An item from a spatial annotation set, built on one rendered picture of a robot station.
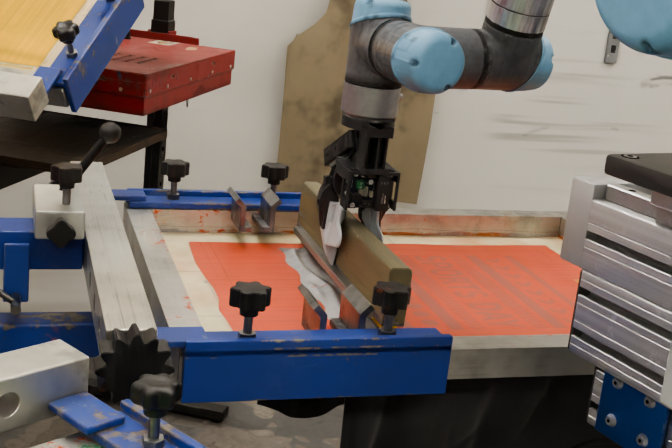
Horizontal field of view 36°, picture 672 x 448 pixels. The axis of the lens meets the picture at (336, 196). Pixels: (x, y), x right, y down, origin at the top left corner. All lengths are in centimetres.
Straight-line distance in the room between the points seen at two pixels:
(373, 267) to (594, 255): 32
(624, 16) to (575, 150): 305
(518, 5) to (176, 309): 54
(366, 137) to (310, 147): 211
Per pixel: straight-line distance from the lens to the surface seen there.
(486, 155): 374
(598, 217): 107
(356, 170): 134
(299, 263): 151
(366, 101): 132
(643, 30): 85
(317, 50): 338
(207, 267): 148
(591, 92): 388
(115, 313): 106
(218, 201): 164
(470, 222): 177
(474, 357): 120
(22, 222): 135
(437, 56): 121
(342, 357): 113
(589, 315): 109
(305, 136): 341
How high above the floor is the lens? 143
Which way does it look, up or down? 14 degrees down
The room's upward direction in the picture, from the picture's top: 6 degrees clockwise
